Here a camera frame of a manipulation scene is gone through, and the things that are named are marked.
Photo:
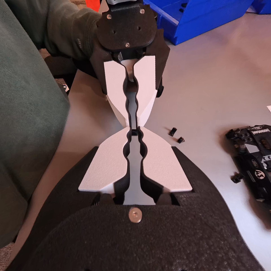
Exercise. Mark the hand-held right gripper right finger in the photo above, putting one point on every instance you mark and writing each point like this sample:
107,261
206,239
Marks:
167,165

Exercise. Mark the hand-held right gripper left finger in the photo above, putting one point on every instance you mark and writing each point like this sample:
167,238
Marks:
106,165

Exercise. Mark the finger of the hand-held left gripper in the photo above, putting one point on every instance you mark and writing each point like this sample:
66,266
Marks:
148,84
115,84

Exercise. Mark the black lego car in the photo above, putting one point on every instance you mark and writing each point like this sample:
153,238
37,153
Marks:
254,156

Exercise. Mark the orange striped object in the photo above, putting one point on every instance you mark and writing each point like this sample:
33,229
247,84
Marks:
92,3

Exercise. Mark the blue storage bin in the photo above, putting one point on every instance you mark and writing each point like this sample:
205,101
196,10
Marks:
262,5
199,19

